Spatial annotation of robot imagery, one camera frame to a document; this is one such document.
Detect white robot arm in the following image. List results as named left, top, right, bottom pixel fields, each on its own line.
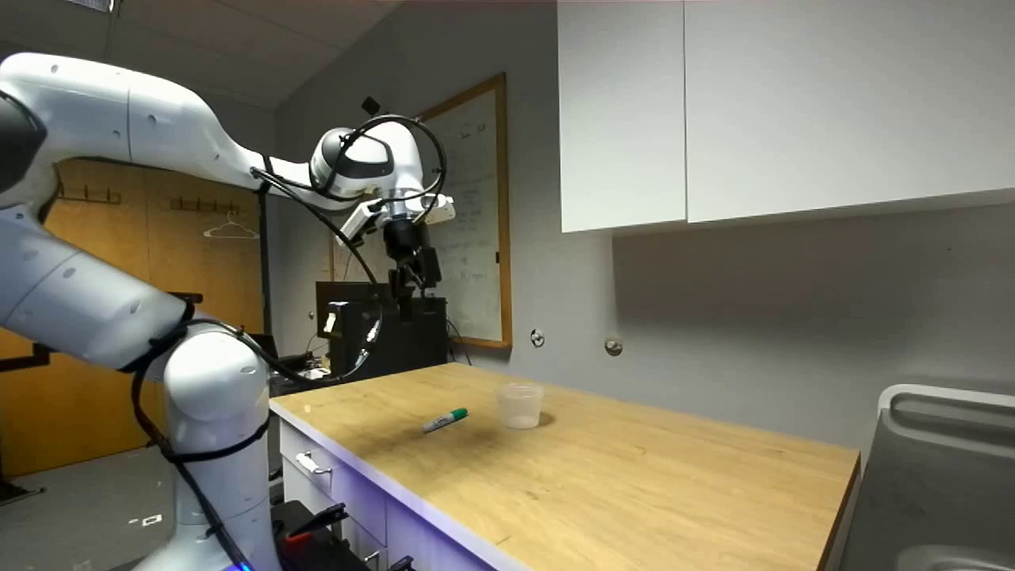
left=0, top=51, right=454, bottom=571

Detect wooden door panels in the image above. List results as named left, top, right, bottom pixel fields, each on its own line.
left=0, top=158, right=262, bottom=477

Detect white wall cabinet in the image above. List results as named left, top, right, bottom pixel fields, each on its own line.
left=556, top=0, right=1015, bottom=232

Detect green capped white marker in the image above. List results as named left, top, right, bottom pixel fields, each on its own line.
left=421, top=405, right=469, bottom=436

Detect white drawer cabinet front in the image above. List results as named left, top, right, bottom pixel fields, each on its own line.
left=278, top=423, right=494, bottom=571

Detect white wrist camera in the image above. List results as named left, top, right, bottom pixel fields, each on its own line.
left=339, top=194, right=456, bottom=240

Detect translucent plastic bowl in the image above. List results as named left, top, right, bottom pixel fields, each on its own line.
left=498, top=383, right=546, bottom=427

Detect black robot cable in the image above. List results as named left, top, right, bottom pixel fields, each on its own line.
left=125, top=298, right=278, bottom=571

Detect wood framed whiteboard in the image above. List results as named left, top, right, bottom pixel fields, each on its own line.
left=425, top=73, right=512, bottom=352

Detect black equipment box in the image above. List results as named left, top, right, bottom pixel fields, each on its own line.
left=317, top=283, right=450, bottom=380

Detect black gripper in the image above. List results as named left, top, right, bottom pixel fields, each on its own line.
left=384, top=218, right=439, bottom=298

